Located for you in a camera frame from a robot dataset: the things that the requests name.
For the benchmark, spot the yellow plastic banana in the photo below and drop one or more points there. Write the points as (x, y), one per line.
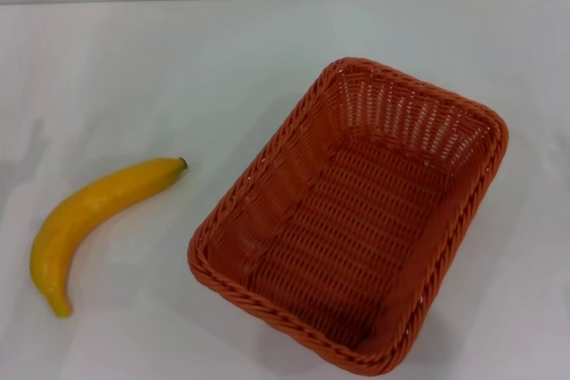
(75, 215)

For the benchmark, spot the orange woven plastic basket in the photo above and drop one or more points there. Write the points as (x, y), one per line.
(356, 228)

